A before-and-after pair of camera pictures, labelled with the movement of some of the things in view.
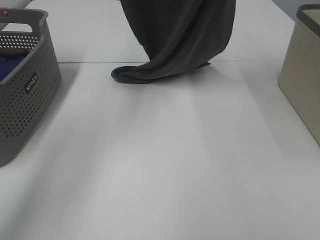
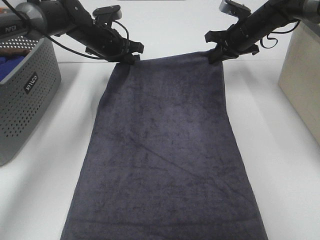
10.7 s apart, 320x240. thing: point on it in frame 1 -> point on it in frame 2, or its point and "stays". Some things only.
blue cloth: x=7 y=64 stays
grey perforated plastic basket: x=25 y=96 stays
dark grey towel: x=177 y=35 -> x=162 y=162
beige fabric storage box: x=299 y=77 stays
